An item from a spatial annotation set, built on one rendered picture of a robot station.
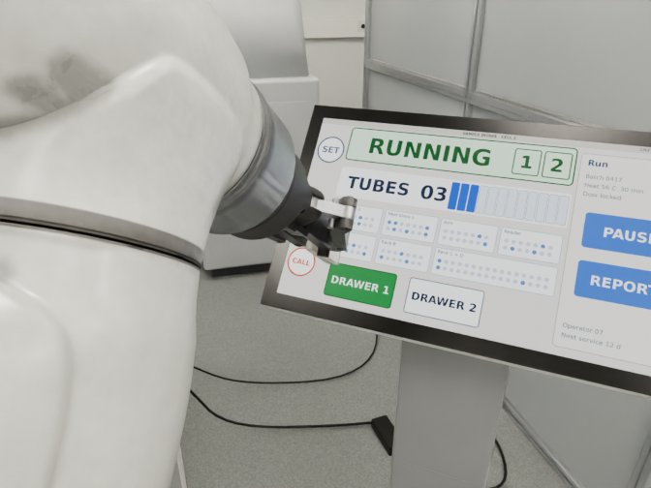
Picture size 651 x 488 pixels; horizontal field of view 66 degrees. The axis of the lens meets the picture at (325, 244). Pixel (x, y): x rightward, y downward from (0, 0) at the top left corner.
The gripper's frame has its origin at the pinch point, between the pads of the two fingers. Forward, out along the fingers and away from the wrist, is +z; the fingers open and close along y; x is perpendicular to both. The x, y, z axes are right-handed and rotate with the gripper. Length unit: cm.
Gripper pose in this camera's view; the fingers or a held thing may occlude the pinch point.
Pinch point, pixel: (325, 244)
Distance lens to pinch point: 52.1
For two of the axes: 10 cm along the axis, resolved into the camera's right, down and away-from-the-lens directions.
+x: -1.9, 9.7, -1.8
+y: -9.4, -1.2, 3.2
